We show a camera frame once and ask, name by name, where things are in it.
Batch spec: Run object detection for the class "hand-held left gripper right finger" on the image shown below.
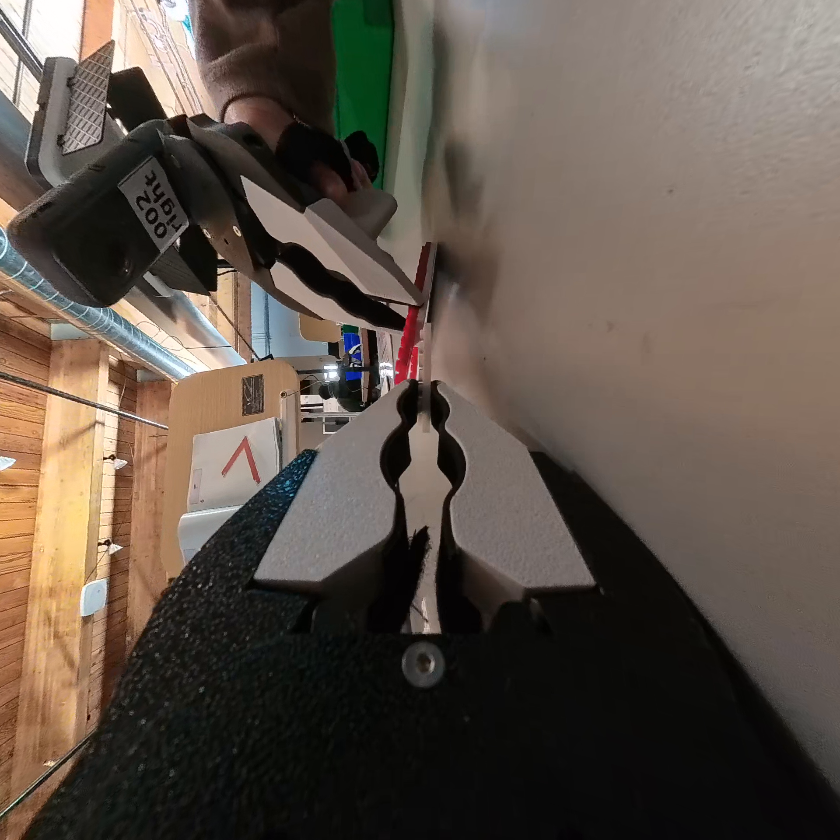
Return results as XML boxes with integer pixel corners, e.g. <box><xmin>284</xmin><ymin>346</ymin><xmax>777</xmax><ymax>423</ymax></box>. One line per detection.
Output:
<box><xmin>434</xmin><ymin>381</ymin><xmax>598</xmax><ymax>632</ymax></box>

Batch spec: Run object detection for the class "metal ventilation duct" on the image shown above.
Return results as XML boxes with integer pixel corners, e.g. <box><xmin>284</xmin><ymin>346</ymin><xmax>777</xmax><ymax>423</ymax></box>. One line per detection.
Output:
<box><xmin>0</xmin><ymin>226</ymin><xmax>258</xmax><ymax>383</ymax></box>

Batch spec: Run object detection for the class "open instruction booklet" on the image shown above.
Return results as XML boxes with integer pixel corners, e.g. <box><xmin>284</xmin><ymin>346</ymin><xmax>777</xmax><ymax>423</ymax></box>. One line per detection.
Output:
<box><xmin>187</xmin><ymin>416</ymin><xmax>283</xmax><ymax>514</ymax></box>

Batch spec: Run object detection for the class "thin metal rod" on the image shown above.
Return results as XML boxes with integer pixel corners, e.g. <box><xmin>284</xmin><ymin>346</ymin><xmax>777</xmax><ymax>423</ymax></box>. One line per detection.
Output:
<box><xmin>0</xmin><ymin>370</ymin><xmax>169</xmax><ymax>432</ymax></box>

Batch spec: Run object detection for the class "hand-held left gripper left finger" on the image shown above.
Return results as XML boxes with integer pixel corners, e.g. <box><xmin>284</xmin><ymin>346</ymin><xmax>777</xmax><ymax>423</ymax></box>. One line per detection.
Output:
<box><xmin>251</xmin><ymin>381</ymin><xmax>421</xmax><ymax>634</ymax></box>

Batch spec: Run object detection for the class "person's right forearm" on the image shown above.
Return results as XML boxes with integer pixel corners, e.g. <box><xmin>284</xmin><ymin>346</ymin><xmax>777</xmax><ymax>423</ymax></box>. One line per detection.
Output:
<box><xmin>189</xmin><ymin>0</ymin><xmax>340</xmax><ymax>129</ymax></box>

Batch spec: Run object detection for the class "long narrow red lego plate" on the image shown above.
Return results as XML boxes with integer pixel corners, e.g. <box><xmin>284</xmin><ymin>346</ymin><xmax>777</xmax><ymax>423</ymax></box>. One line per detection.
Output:
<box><xmin>392</xmin><ymin>303</ymin><xmax>422</xmax><ymax>388</ymax></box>

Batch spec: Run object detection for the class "person's right hand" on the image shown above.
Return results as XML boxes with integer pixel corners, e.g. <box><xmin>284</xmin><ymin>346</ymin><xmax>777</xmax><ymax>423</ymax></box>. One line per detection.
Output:
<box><xmin>222</xmin><ymin>96</ymin><xmax>370</xmax><ymax>206</ymax></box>

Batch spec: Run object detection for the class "wide red lego plate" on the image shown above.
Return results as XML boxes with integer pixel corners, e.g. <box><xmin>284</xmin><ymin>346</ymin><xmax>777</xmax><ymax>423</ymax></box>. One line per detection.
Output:
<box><xmin>417</xmin><ymin>241</ymin><xmax>439</xmax><ymax>308</ymax></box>

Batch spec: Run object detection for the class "wooden booklet stand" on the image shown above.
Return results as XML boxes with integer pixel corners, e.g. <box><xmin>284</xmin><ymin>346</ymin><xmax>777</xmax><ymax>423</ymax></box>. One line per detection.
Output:
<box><xmin>161</xmin><ymin>359</ymin><xmax>304</xmax><ymax>580</ymax></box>

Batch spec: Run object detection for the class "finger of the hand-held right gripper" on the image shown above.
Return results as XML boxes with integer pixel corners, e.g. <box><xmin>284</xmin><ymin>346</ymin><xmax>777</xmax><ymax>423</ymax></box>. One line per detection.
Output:
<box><xmin>238</xmin><ymin>174</ymin><xmax>425</xmax><ymax>309</ymax></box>
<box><xmin>268</xmin><ymin>245</ymin><xmax>406</xmax><ymax>332</ymax></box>

